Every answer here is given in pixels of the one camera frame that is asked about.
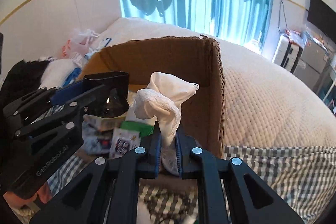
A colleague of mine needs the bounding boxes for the grey storage cabinet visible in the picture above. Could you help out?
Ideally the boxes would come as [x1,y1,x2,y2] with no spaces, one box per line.
[293,39,329,90]

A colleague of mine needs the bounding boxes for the white cloth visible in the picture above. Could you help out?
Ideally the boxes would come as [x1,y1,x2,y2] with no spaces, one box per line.
[134,72,199,176]

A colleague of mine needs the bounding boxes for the white plastic bag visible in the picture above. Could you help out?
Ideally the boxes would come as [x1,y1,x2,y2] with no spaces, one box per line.
[60,29,100,68]

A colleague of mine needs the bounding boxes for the black clothing pile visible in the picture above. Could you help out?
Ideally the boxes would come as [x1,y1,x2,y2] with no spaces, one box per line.
[1,60,50,109]

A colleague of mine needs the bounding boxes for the left hand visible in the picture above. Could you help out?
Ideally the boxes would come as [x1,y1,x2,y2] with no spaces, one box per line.
[3,181,53,210]

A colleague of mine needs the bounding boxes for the brown cardboard box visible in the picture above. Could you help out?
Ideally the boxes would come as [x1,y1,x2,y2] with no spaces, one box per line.
[79,36,225,157]

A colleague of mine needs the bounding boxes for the white quilted mattress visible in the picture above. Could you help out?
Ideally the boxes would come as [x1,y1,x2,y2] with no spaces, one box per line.
[85,18,335,152]

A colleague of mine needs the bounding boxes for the black wall television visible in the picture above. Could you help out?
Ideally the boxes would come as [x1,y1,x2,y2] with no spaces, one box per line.
[307,0,336,42]

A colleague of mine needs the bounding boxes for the checkered bed sheet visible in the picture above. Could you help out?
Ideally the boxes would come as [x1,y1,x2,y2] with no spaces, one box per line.
[15,144,336,224]

